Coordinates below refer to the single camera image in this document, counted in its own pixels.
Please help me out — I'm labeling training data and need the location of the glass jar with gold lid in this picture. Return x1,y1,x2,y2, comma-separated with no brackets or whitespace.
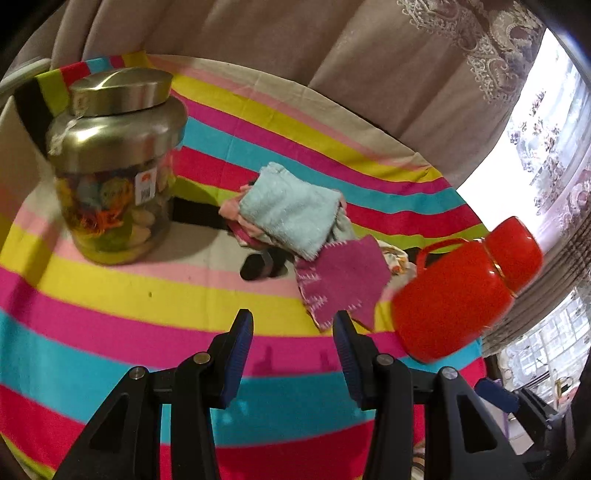
46,67,188,265

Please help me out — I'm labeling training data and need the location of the red thermos jug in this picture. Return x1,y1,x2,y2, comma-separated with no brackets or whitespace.
392,216,543,363

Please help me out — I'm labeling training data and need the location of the colourful striped table cloth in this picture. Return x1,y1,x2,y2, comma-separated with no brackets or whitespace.
1,53,487,479

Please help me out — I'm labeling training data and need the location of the white lace sheer curtain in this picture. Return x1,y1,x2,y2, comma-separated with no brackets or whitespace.
459,32,590,251

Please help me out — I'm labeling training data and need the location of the magenta knitted cloth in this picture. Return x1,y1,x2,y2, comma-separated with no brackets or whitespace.
294,236,391,331

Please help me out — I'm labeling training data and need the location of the light blue towel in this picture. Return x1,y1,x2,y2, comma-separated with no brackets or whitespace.
238,162,356,261

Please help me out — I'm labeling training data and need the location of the white patterned fabric pouch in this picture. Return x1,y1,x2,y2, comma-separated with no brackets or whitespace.
378,240,417,280

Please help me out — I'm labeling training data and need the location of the pink plush cloth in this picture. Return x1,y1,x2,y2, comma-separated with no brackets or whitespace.
218,184,273,249

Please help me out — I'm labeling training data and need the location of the beige curtain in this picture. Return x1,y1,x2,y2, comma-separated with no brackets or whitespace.
11,0,545,186

